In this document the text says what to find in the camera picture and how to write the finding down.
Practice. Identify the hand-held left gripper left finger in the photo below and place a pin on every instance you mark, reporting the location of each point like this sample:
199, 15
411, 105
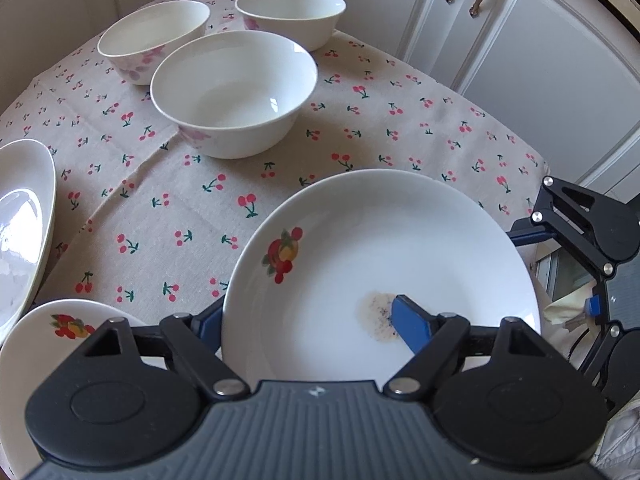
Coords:
210, 327

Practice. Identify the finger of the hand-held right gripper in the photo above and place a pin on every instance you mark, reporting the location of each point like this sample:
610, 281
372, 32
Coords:
570, 200
607, 345

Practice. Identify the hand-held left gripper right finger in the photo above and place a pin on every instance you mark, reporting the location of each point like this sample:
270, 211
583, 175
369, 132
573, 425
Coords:
410, 321

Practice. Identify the white plate with fruit print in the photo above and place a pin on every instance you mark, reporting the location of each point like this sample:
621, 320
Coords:
375, 240
40, 347

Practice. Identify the white bowl pink floral print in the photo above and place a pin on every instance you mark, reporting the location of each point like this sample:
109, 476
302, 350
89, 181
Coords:
150, 30
235, 100
290, 10

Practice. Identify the person's white clothing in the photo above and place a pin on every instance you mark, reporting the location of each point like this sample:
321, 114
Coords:
617, 445

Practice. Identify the cherry print tablecloth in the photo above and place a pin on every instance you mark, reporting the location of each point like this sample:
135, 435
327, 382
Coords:
165, 200

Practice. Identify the plain white deep plate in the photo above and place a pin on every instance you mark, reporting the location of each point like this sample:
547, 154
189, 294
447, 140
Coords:
25, 220

